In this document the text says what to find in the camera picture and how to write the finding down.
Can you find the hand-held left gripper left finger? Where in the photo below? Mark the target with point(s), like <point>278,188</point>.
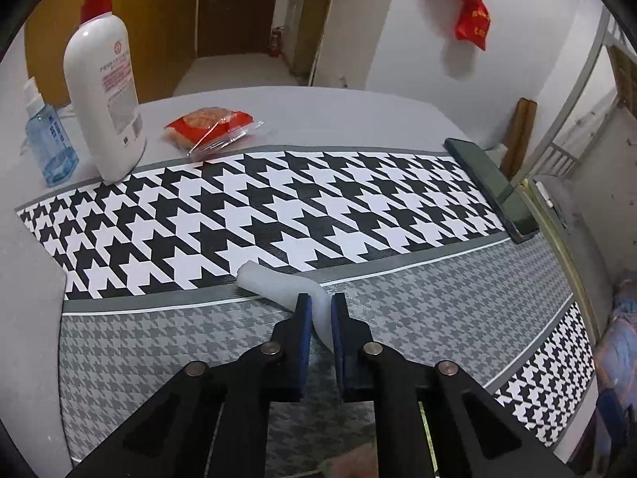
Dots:
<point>302,323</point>

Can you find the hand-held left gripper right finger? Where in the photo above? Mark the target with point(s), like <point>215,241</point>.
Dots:
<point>339,323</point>

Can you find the white foam piece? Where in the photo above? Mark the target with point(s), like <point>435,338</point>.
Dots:
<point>271,286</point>

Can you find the houndstooth table mat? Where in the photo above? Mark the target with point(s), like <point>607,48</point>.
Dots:
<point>298,209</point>

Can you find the black smartphone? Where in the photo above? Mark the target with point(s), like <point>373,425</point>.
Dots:
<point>490,184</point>

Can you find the red snack packet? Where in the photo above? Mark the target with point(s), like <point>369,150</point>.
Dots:
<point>209,127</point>

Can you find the red fire extinguisher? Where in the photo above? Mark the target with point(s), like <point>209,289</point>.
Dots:
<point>274,42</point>

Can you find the blue sanitizer bottle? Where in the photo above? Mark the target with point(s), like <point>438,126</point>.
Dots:
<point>52,144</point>

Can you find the white lotion pump bottle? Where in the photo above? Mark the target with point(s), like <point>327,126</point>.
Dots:
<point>104,84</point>

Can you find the dark brown entrance door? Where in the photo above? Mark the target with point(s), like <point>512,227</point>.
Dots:
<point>239,15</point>

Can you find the wooden wardrobe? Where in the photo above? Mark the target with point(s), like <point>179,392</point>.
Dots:
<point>149,35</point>

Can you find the red plastic bag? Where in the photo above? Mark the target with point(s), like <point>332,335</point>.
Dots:
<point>468,5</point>

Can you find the white bunk bed frame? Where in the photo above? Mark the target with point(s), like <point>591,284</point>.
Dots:
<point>572,109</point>

